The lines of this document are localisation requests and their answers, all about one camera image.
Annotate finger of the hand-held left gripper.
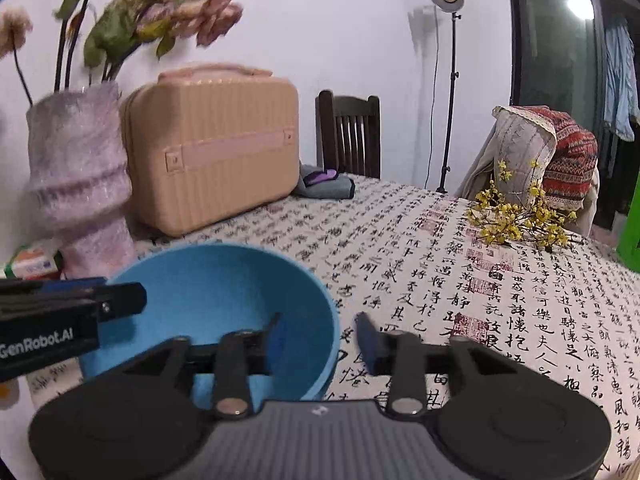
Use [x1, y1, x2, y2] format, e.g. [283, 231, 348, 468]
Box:
[0, 276, 108, 297]
[92, 282, 147, 322]

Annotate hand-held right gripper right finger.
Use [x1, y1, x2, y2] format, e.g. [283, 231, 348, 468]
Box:
[354, 312, 521, 420]

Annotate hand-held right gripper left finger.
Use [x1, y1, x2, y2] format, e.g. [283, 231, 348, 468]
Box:
[122, 312, 288, 418]

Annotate blue bowl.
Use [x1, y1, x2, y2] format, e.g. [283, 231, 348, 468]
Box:
[80, 243, 342, 407]

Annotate green white box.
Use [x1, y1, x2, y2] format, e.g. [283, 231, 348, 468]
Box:
[4, 242, 65, 281]

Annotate mottled purple ceramic vase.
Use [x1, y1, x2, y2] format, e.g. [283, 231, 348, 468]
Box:
[25, 82, 138, 281]

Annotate pink beige hard case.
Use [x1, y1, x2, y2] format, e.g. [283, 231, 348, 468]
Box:
[120, 62, 301, 238]

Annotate grey purple pouch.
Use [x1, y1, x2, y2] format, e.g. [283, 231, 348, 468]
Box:
[291, 162, 357, 200]

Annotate yellow flower branch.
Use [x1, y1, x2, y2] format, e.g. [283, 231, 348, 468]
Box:
[464, 159, 583, 253]

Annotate beige coat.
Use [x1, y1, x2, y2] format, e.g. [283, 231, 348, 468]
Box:
[456, 125, 601, 236]

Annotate dark wooden chair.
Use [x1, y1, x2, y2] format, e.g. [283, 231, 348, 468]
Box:
[315, 89, 382, 180]

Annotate cream quilted cloth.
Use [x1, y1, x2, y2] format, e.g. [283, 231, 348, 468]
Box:
[491, 105, 558, 206]

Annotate red patterned cloth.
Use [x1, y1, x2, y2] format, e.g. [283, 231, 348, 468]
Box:
[520, 105, 599, 211]

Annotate green paper bag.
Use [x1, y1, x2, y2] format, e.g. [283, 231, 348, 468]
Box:
[616, 170, 640, 273]

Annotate dried pink roses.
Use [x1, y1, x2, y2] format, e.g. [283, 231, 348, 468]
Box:
[0, 0, 250, 106]

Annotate dark framed glass door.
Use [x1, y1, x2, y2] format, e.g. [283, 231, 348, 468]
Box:
[506, 0, 640, 231]

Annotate hanging blue shirt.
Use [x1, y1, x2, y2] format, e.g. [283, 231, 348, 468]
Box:
[602, 15, 640, 142]

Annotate black cable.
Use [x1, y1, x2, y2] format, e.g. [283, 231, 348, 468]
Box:
[424, 10, 441, 188]

